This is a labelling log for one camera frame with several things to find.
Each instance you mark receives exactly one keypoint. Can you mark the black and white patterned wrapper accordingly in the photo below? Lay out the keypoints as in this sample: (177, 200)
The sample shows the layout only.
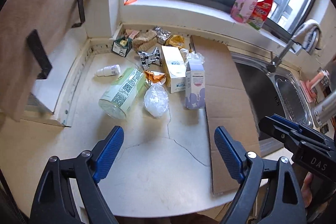
(148, 58)

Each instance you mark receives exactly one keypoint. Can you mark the metal faucet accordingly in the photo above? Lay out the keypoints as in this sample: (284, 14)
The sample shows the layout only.
(281, 56)

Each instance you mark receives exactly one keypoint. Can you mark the small white bottle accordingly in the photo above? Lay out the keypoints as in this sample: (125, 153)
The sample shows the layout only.
(110, 70)

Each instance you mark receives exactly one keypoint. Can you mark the wooden cabinet door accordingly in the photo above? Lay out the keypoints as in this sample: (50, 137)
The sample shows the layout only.
(39, 3)

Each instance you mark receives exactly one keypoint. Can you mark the brown snack packet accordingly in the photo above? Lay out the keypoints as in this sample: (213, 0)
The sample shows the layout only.
(143, 41)

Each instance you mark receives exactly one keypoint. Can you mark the green and white wipes packet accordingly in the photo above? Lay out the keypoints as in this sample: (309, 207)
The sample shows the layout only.
(123, 92)

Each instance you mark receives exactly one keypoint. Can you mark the pink sponge rack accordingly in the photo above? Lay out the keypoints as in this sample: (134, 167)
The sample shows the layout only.
(309, 87)

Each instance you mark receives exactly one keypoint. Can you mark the person's right hand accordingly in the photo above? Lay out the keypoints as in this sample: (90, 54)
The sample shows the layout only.
(307, 191)

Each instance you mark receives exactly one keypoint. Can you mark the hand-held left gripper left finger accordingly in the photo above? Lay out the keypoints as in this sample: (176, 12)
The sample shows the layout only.
(110, 150)

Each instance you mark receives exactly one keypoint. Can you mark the white carton box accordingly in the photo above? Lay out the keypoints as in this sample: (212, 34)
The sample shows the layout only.
(173, 69)

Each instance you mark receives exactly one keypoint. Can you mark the dark green small box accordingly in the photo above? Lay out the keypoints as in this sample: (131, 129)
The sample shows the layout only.
(122, 47)

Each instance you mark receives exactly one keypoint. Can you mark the clear plastic bag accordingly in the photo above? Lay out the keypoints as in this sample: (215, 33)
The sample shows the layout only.
(156, 100)

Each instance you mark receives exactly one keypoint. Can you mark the white cloth on faucet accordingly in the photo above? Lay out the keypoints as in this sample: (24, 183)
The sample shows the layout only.
(311, 29)

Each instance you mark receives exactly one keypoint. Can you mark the orange and white wrapper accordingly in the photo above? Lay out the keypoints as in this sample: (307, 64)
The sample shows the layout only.
(155, 77)

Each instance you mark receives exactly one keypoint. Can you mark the brown cardboard sheet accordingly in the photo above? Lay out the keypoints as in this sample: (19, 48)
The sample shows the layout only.
(225, 98)

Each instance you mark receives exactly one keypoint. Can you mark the red spray bottle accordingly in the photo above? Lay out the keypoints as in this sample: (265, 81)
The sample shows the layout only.
(262, 11)

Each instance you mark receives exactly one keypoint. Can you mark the white plastic bag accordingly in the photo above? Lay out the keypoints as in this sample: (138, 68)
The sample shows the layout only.
(194, 56)

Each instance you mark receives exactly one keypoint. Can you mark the silver foil wrapper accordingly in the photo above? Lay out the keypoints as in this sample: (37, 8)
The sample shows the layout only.
(161, 33)

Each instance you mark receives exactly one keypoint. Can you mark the stainless steel sink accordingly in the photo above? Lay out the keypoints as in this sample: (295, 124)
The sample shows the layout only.
(288, 92)

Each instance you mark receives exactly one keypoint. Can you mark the tan paper wrapper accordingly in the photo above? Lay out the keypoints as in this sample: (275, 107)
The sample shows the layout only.
(131, 33)

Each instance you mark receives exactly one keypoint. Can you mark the yellow snack packet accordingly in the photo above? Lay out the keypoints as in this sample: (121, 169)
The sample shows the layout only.
(176, 40)

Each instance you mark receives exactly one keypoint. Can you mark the purple and white carton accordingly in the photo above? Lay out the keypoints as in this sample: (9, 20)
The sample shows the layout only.
(194, 87)

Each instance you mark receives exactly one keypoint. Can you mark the silver kitchen appliance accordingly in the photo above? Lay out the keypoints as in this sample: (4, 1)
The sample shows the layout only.
(325, 109)

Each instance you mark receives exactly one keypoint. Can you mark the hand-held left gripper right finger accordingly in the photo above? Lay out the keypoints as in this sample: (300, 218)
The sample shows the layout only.
(228, 153)

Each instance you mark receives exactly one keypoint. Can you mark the small orange item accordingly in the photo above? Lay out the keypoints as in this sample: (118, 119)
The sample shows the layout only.
(130, 1)

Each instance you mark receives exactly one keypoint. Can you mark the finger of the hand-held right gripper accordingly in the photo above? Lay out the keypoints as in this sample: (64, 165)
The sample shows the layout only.
(275, 130)
(286, 122)

